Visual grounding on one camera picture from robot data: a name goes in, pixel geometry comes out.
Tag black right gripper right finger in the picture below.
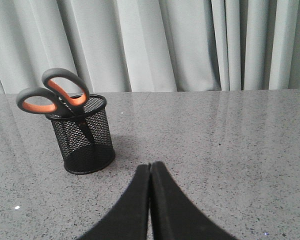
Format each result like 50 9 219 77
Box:
150 161 235 240

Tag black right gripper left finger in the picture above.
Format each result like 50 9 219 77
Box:
79 164 150 240

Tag grey orange handled scissors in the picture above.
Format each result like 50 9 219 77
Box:
16 67 90 119

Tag black mesh metal bucket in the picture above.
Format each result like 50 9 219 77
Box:
46 94 115 175

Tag grey pleated curtain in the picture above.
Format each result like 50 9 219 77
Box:
0 0 300 94

